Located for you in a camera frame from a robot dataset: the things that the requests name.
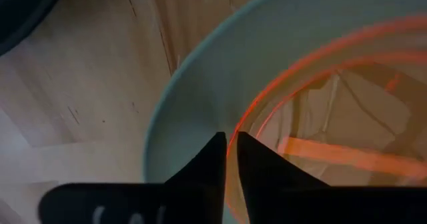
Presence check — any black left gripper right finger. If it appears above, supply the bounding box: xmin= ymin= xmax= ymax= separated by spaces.
xmin=236 ymin=131 xmax=427 ymax=224

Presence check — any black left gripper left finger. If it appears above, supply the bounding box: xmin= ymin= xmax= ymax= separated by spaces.
xmin=38 ymin=131 xmax=228 ymax=224

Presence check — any clear orange-rimmed cup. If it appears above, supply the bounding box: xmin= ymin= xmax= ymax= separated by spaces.
xmin=225 ymin=13 xmax=427 ymax=224

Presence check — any sage green plate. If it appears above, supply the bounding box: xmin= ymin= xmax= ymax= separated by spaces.
xmin=143 ymin=0 xmax=427 ymax=224

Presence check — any black plate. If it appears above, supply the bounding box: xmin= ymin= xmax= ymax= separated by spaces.
xmin=0 ymin=0 xmax=67 ymax=57

